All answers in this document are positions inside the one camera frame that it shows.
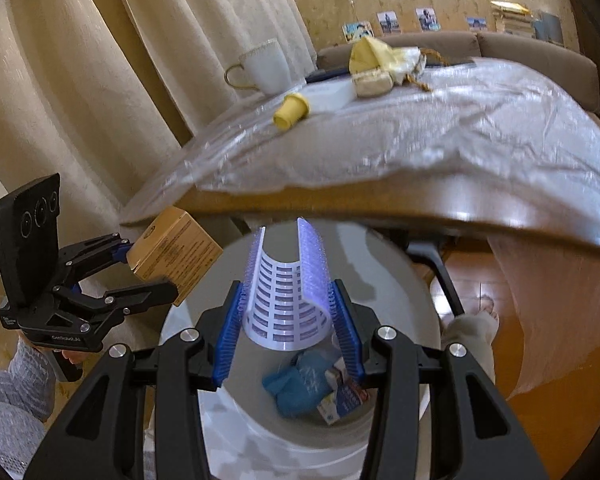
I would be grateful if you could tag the black metal table frame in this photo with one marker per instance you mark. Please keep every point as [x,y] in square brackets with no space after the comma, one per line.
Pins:
[437,265]

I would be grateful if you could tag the stack of books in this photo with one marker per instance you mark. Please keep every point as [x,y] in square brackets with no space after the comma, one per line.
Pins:
[510,17]

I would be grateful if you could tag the white flat box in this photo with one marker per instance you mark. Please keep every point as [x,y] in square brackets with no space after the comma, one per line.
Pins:
[330,95]

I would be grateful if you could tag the small photo print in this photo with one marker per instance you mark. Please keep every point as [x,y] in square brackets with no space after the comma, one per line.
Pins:
[389,22]
[476,23]
[427,19]
[358,31]

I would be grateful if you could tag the person's left hand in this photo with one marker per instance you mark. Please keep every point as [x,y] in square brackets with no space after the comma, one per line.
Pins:
[74,356]

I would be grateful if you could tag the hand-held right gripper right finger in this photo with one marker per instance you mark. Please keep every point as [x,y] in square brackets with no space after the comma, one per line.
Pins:
[347,340]

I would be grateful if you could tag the brown sofa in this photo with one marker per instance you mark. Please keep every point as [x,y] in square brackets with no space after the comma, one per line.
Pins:
[530,55]

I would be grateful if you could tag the brown cardboard box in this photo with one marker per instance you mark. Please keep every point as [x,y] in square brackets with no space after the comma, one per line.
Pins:
[180,255]

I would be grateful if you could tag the cream patterned curtain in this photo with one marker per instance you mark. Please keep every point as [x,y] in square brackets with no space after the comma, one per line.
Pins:
[105,60]

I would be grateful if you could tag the person's leg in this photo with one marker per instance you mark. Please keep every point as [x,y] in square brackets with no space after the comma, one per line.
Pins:
[472,330]

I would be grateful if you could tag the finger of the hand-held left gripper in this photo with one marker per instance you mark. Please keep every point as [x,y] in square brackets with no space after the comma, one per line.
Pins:
[95,252]
[130,297]

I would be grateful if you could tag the yellow paper bag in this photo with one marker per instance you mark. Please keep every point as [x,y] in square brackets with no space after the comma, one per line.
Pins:
[370,55]

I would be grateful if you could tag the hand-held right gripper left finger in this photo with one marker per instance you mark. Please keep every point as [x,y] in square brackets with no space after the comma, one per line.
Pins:
[227,340]

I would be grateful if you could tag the small blue printed carton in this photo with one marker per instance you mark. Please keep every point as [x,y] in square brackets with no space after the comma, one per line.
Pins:
[345,400]

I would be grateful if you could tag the yellow plastic cup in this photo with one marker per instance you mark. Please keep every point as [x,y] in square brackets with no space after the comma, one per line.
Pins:
[290,112]

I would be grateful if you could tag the white round trash bin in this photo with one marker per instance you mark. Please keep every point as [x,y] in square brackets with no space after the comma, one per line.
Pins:
[280,450]

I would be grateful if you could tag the light blue plastic bag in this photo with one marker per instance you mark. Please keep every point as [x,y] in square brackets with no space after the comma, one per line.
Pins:
[300,380]

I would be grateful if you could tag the beige crumpled wrapper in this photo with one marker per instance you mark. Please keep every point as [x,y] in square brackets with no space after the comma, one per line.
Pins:
[372,84]

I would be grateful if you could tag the person's left forearm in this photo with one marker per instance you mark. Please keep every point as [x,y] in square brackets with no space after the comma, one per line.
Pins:
[15,390]

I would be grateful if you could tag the clear plastic table sheet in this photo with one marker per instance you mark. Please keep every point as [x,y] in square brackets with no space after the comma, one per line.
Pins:
[430,130]

